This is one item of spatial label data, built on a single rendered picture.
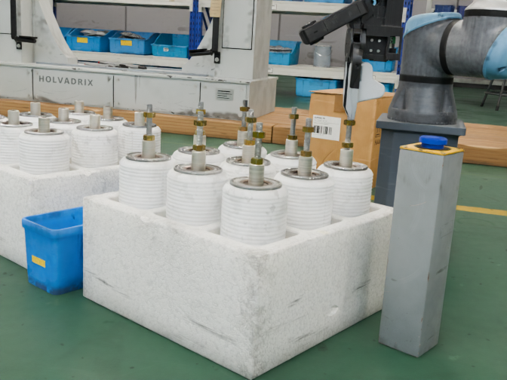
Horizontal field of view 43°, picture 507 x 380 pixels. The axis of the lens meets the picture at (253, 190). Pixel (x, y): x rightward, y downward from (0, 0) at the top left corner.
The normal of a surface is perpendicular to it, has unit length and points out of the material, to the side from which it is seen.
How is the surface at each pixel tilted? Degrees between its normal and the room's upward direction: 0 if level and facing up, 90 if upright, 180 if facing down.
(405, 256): 90
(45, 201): 90
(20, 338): 0
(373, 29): 90
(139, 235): 90
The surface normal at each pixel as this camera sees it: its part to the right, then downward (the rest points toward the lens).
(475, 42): -0.74, 0.07
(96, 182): 0.75, 0.19
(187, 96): -0.26, 0.21
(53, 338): 0.06, -0.97
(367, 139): -0.54, 0.16
